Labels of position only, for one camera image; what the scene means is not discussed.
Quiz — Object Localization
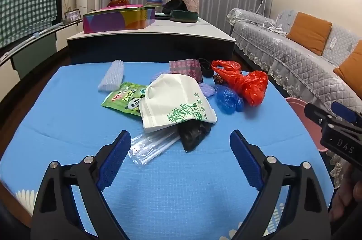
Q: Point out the white cable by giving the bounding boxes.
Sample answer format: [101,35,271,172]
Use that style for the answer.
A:
[254,11,289,36]

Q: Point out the television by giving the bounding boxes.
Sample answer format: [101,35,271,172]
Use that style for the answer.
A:
[0,0,63,49]

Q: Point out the brown teapot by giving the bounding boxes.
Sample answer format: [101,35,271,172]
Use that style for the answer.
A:
[106,0,131,8]

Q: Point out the coffee table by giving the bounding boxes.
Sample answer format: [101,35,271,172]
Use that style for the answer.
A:
[66,16,237,66]

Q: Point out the green panda snack packet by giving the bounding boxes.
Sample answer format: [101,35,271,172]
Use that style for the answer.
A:
[101,82,149,116]

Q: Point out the grey covered sofa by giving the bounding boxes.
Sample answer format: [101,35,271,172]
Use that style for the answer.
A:
[227,7,362,190]

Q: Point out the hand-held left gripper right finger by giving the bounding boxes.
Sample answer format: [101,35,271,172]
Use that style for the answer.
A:
[230,130,331,240]

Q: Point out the red plastic bag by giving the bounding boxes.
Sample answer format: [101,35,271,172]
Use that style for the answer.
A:
[211,60,269,107]

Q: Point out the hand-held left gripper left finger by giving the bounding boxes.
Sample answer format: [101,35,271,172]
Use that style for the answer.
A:
[31,130,132,240]

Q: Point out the white paper bag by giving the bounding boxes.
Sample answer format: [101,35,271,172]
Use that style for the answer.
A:
[139,73,218,133]

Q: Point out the stack of coloured bowls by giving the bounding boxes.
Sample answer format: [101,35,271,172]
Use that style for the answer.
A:
[144,0,165,14]

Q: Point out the blue plastic shoe cover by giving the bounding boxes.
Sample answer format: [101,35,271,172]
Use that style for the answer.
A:
[214,84,245,115]

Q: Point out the black plastic bag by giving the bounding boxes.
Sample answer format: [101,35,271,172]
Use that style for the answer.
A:
[177,119,212,153]

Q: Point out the orange cushion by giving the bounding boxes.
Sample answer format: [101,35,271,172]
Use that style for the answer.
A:
[287,12,333,56]
[333,40,362,94]

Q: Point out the dark green bowl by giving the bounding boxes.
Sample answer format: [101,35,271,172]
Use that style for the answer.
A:
[170,10,199,23]

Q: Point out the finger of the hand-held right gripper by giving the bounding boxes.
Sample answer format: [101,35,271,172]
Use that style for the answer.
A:
[331,101,362,128]
[304,102,332,127]

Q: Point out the green checked cloth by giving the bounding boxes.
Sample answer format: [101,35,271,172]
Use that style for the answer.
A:
[0,0,57,42]

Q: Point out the colourful box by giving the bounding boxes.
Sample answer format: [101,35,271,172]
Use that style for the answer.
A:
[82,3,156,34]

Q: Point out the red patterned packet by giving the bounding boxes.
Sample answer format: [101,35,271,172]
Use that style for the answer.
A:
[169,59,204,83]

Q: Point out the blue mat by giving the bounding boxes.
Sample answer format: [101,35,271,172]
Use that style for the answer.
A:
[0,61,335,240]

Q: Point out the person's right hand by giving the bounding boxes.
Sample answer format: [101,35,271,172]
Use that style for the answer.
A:
[329,163,362,230]

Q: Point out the clear plastic wrapper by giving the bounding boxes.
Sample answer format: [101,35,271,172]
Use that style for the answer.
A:
[127,131,182,166]

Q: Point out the dark television cabinet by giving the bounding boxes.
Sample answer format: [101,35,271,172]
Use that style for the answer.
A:
[0,22,72,80]

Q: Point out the photo frame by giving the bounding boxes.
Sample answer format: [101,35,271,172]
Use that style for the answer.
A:
[63,9,83,25]

